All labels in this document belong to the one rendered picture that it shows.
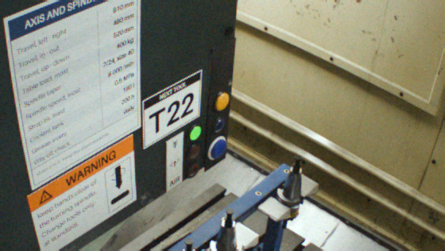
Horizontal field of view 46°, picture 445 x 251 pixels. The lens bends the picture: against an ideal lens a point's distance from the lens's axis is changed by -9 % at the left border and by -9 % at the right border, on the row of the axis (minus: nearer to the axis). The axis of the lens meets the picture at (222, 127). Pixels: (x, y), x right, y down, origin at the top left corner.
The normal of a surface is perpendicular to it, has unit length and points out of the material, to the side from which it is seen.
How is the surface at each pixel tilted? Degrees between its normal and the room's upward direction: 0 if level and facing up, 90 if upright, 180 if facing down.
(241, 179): 24
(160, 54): 90
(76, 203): 90
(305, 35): 90
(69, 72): 90
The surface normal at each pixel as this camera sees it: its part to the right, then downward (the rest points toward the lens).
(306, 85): -0.66, 0.42
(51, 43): 0.75, 0.44
